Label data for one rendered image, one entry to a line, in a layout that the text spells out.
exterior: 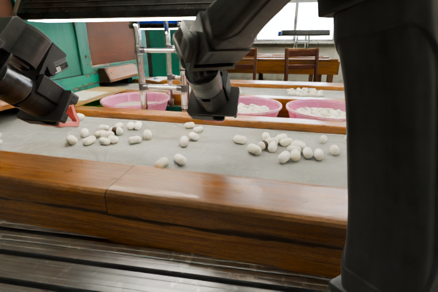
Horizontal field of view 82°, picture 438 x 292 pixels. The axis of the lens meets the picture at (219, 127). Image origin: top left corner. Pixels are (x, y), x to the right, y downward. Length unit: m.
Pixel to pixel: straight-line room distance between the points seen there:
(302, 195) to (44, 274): 0.40
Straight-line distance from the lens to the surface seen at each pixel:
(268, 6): 0.29
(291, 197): 0.41
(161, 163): 0.53
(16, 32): 0.54
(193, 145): 0.64
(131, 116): 0.88
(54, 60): 0.59
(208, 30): 0.34
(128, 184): 0.45
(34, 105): 0.55
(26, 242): 0.57
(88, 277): 0.46
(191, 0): 0.63
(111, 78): 1.37
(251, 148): 0.59
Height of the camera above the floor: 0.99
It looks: 19 degrees down
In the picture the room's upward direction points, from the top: straight up
